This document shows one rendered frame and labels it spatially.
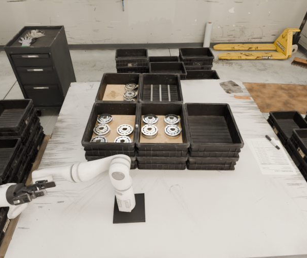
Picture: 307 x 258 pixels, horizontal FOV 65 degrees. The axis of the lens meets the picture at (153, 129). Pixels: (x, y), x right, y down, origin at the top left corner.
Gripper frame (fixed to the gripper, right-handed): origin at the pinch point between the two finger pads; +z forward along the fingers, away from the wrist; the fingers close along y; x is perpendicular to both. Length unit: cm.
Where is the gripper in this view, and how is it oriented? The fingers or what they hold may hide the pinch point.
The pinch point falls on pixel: (47, 188)
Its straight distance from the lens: 96.1
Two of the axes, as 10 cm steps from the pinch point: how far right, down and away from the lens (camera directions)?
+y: 1.5, -2.7, 9.5
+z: 9.6, -2.1, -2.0
